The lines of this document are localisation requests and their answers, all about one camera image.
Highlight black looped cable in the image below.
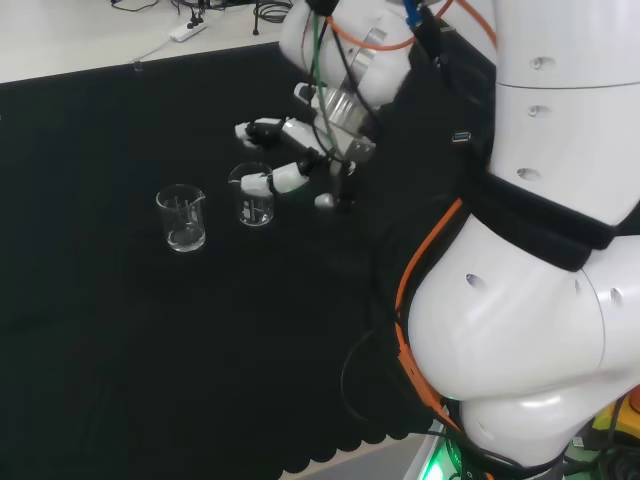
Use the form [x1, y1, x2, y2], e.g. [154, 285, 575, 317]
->
[340, 329, 454, 442]

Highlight wrist camera with silver lens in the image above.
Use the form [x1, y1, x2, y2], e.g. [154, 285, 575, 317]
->
[313, 158, 358, 214]

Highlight white power strip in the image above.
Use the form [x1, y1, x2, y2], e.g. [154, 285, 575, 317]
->
[167, 22, 208, 43]

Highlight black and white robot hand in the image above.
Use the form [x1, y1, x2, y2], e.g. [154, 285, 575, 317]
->
[233, 81, 332, 195]

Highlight small clear glass beaker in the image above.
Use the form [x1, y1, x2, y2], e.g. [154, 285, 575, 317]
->
[227, 161, 278, 229]

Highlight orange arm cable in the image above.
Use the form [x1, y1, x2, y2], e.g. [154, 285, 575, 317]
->
[393, 197, 464, 437]

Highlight black bench cloth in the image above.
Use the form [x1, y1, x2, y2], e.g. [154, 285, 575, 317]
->
[0, 39, 499, 480]

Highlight large clear glass beaker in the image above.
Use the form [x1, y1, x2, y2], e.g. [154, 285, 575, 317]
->
[155, 183, 208, 253]

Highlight yellow stop button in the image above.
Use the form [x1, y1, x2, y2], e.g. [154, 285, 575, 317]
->
[588, 382, 640, 480]

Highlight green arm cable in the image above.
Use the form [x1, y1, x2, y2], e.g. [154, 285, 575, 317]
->
[308, 12, 346, 161]

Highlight black floor cables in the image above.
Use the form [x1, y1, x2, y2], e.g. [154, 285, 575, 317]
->
[109, 0, 294, 29]

